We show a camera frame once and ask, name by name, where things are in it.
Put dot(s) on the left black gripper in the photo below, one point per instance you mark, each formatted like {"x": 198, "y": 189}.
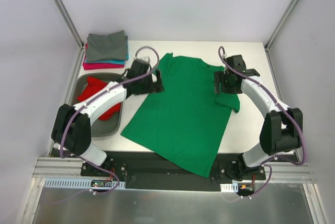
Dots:
{"x": 154, "y": 82}

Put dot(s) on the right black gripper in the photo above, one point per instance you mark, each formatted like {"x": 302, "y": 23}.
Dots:
{"x": 220, "y": 82}

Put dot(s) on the green t-shirt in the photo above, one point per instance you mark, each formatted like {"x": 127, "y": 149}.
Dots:
{"x": 186, "y": 122}

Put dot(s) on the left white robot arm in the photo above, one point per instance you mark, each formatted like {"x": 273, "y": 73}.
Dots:
{"x": 72, "y": 126}

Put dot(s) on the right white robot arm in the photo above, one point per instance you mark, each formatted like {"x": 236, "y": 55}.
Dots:
{"x": 282, "y": 129}

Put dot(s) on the folded teal t-shirt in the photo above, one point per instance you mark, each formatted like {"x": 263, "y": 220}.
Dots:
{"x": 118, "y": 55}

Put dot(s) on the grey plastic tray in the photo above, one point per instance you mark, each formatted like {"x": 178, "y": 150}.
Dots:
{"x": 99, "y": 128}

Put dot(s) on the red t-shirt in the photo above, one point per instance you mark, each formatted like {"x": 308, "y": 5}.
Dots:
{"x": 93, "y": 86}

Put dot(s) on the folded grey t-shirt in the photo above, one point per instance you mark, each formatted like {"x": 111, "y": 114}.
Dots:
{"x": 99, "y": 46}

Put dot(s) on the folded magenta t-shirt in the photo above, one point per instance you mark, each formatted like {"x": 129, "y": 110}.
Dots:
{"x": 113, "y": 64}

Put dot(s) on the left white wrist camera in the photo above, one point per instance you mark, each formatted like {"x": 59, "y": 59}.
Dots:
{"x": 145, "y": 59}

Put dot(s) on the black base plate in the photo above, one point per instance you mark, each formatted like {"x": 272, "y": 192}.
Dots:
{"x": 147, "y": 170}

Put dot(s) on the right white cable duct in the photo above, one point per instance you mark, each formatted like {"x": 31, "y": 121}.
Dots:
{"x": 229, "y": 188}

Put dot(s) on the white cable duct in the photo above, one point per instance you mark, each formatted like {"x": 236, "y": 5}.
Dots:
{"x": 75, "y": 183}
{"x": 229, "y": 188}

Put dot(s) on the left aluminium frame post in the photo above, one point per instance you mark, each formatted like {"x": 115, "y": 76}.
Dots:
{"x": 69, "y": 22}

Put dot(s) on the aluminium frame post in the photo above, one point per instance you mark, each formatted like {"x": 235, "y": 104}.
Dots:
{"x": 280, "y": 25}
{"x": 69, "y": 22}

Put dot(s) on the right aluminium frame post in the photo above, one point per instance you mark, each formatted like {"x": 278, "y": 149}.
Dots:
{"x": 280, "y": 25}

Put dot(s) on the aluminium front rail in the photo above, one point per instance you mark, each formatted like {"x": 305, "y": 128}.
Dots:
{"x": 51, "y": 167}

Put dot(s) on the left white cable duct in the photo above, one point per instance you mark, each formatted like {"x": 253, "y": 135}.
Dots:
{"x": 75, "y": 183}

